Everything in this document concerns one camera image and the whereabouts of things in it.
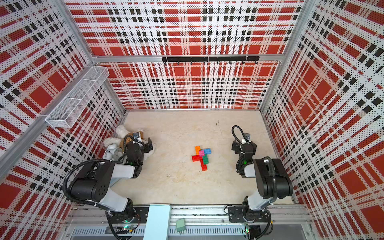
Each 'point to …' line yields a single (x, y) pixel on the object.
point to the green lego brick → (205, 159)
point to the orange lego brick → (197, 149)
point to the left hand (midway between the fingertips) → (143, 138)
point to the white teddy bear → (123, 135)
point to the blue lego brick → (207, 151)
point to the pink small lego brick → (201, 153)
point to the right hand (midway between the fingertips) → (245, 140)
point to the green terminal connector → (180, 225)
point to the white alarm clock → (112, 152)
